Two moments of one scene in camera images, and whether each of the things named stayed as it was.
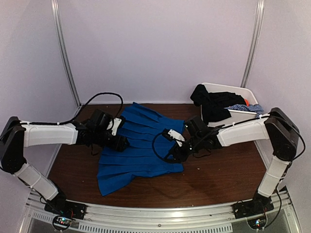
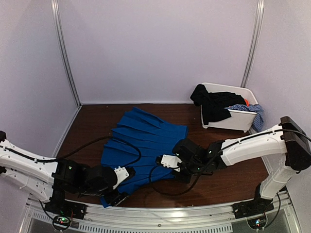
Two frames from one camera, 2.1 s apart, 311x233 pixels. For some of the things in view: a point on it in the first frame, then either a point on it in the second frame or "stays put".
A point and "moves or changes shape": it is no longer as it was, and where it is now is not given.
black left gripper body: x=100 y=140 → x=91 y=192
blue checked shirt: x=256 y=108 stays put
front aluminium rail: x=219 y=218 stays put
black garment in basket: x=213 y=104 stays put
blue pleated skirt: x=146 y=153 moves or changes shape
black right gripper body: x=197 y=145 → x=193 y=168
